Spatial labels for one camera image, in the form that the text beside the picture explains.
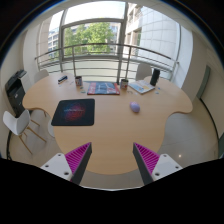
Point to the white chair far right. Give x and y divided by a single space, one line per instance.
143 71

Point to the light blue open book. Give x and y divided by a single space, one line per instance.
141 86

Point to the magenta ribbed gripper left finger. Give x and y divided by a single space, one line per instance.
70 166

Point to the red and blue book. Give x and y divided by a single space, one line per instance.
103 88

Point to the purple computer mouse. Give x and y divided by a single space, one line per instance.
135 107

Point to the black galaxy mouse pad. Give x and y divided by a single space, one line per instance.
78 112

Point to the white chair wooden legs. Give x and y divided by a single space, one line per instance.
19 125

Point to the dark patterned mug left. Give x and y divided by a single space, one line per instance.
78 81

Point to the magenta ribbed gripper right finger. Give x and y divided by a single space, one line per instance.
153 166

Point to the black printer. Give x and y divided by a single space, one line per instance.
15 92

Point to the blue stapler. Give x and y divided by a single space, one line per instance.
62 79

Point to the patterned mug right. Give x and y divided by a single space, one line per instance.
124 84

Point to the black speaker box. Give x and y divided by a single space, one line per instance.
155 77

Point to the white chair far left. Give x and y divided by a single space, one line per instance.
40 75

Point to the metal balcony railing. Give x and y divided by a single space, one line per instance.
103 61

